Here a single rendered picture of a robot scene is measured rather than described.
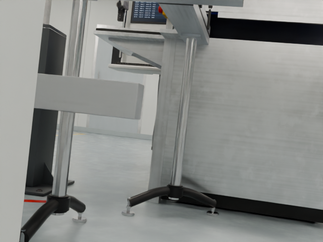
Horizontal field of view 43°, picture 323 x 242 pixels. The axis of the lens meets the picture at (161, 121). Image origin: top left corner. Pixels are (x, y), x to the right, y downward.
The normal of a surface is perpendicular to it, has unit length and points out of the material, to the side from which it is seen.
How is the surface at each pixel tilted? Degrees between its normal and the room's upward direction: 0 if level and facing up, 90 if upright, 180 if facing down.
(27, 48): 90
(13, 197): 90
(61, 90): 90
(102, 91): 90
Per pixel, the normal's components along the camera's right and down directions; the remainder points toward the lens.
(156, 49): -0.19, -0.01
